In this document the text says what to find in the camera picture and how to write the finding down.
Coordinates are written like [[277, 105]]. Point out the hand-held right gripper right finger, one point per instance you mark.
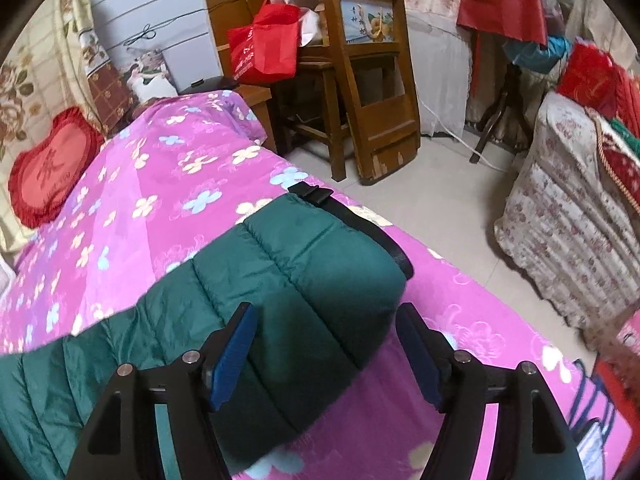
[[424, 362]]

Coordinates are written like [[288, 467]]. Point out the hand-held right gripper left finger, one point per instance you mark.
[[232, 355]]

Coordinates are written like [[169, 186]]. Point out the green puffer jacket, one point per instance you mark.
[[300, 270]]

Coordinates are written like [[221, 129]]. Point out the pink floral blanket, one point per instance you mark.
[[175, 170]]

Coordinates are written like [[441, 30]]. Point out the floral covered sofa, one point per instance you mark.
[[560, 210]]

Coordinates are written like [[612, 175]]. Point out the wooden folding chair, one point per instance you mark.
[[385, 130]]

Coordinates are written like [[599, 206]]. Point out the wooden nightstand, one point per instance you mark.
[[260, 110]]

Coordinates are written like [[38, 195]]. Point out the red heart-shaped pillow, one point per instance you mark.
[[50, 170]]

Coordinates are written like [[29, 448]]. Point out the black stand leg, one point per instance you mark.
[[500, 105]]

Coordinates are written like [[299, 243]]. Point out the black flat device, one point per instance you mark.
[[210, 84]]

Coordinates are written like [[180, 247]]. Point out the red green embroidered cloth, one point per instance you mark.
[[620, 160]]

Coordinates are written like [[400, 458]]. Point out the white animal picture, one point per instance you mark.
[[152, 77]]

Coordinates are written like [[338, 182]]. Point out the floral plaid pillow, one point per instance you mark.
[[107, 85]]

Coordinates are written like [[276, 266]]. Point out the white lace floral cloth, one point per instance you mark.
[[440, 60]]

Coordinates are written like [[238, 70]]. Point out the red shopping bag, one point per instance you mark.
[[265, 45]]

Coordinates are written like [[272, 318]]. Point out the red cushion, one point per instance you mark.
[[590, 77]]

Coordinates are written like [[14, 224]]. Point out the teal cloth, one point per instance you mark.
[[537, 52]]

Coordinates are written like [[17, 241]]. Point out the beige floral bed cloth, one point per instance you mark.
[[30, 75]]

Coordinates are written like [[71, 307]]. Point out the white striped cabinet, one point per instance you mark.
[[165, 5]]

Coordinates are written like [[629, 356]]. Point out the red hanging cloth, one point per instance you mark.
[[500, 0]]

